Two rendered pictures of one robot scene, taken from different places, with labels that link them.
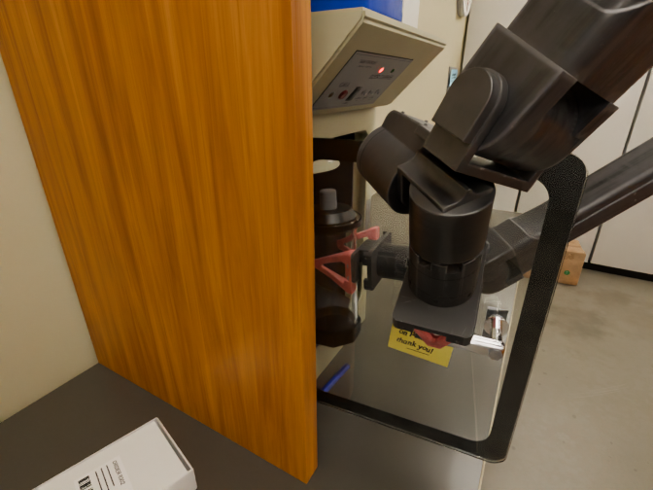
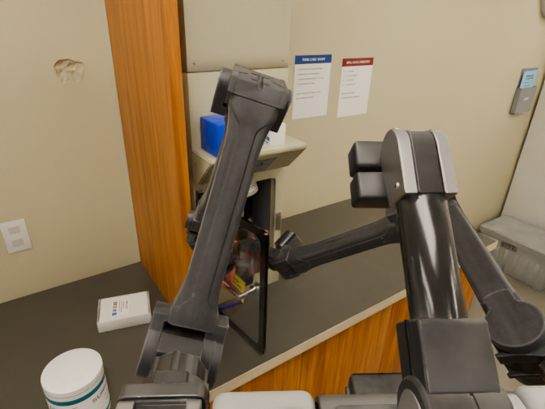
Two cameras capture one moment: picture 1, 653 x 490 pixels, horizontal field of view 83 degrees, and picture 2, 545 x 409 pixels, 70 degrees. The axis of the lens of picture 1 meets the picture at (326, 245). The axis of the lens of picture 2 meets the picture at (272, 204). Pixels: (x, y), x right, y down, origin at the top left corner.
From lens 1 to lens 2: 0.80 m
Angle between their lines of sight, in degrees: 23
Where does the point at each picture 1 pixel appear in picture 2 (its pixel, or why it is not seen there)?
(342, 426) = not seen: hidden behind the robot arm
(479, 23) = not seen: outside the picture
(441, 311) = not seen: hidden behind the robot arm
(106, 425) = (132, 288)
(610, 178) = (336, 239)
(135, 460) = (133, 303)
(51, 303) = (126, 229)
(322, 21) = (203, 160)
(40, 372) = (116, 258)
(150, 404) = (151, 286)
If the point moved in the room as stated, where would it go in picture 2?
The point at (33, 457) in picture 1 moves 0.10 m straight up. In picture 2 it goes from (104, 290) to (100, 267)
